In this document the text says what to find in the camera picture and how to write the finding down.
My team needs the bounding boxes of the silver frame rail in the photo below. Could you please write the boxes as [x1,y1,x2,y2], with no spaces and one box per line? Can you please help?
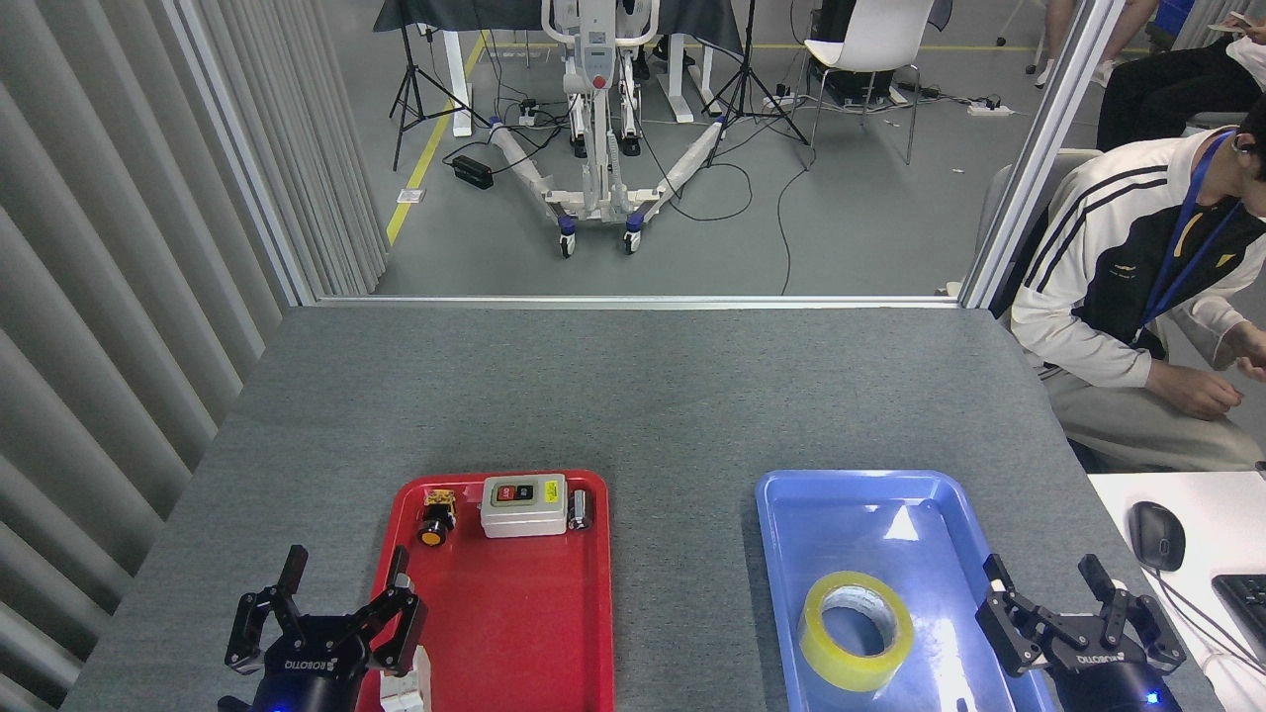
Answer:
[315,294,962,310]

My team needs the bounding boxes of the black tripod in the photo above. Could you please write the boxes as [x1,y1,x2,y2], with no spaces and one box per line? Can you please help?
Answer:
[704,0,810,169]
[389,0,491,171]

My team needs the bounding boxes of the red plastic tray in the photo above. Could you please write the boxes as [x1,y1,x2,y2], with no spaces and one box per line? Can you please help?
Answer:
[354,470,614,712]

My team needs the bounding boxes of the blue plastic tray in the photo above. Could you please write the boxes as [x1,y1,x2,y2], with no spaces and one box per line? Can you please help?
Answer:
[756,470,1057,712]

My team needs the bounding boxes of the yellow black push button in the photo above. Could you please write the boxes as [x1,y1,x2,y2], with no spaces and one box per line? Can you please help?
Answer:
[416,488,459,548]

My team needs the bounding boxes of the standing person's legs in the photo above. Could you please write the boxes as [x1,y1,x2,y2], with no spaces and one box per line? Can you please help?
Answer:
[1034,0,1160,88]

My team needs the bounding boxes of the black keyboard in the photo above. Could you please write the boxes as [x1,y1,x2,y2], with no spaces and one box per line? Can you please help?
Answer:
[1212,574,1266,662]

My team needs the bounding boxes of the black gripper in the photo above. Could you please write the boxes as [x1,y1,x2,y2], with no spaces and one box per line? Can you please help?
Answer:
[975,554,1188,712]
[225,545,429,712]

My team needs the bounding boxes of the yellow tape roll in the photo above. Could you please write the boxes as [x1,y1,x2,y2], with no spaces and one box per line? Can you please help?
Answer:
[798,571,914,693]

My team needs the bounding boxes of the seated person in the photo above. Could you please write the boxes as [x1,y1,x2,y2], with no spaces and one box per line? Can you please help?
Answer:
[999,99,1266,473]

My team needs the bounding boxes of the white wheeled stand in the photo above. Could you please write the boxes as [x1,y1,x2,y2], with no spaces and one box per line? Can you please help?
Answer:
[488,0,728,258]

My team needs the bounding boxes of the person in black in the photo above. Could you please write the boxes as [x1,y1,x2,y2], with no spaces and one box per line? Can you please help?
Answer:
[1096,15,1266,149]

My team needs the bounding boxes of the silver frame post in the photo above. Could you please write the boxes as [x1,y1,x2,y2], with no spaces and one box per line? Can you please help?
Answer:
[163,0,317,306]
[959,0,1129,310]

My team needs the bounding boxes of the person's right hand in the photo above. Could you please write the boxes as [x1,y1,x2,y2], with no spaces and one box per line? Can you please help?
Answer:
[1145,359,1245,422]

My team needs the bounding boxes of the grey office chair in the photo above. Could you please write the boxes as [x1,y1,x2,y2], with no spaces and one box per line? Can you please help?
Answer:
[974,148,1104,298]

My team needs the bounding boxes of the black computer mouse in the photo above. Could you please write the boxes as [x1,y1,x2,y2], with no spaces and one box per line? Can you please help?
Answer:
[1128,501,1186,573]

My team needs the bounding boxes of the grey switch box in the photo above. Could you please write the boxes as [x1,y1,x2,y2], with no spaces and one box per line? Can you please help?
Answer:
[480,474,570,538]

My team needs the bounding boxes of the black mouse cable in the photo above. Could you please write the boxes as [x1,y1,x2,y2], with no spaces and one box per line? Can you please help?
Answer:
[1152,567,1266,679]

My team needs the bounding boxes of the black floor cable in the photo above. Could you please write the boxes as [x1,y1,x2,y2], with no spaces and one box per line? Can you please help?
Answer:
[774,146,818,296]

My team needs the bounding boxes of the white red circuit breaker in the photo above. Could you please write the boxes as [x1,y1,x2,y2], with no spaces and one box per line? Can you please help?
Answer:
[379,646,433,712]

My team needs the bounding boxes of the white chair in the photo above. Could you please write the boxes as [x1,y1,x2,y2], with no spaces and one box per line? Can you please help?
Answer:
[796,0,936,165]

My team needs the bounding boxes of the person's left hand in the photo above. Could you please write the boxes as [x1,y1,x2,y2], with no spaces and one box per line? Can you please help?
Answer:
[1229,319,1266,384]

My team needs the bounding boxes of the white side desk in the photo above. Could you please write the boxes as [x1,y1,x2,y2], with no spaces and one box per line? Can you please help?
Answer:
[1088,472,1266,712]

